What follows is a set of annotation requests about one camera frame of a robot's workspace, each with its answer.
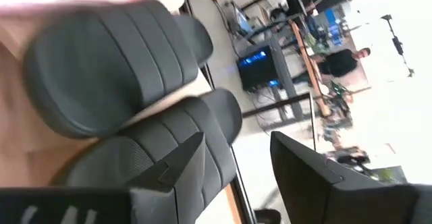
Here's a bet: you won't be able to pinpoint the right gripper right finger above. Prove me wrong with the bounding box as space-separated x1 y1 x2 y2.
269 131 432 224

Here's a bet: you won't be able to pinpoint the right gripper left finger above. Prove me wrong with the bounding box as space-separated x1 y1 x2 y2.
0 131 207 224

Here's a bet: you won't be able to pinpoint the black slide sandal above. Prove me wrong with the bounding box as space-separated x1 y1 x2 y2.
22 0 215 140
50 88 244 217

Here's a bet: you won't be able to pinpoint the wooden top desk grey legs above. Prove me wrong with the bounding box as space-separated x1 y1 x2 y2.
249 20 333 130

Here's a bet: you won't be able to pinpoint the person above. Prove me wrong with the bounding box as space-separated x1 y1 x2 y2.
317 47 372 78

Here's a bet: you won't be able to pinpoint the black computer tower blue lights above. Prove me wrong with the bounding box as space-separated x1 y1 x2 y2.
237 45 281 92

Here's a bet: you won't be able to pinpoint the green potted plant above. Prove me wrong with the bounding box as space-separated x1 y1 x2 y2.
305 33 330 55

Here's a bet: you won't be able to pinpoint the black light stand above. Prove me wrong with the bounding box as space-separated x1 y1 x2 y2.
381 13 414 78

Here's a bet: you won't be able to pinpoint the blue lit monitor screen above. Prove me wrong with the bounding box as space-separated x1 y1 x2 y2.
234 3 253 34

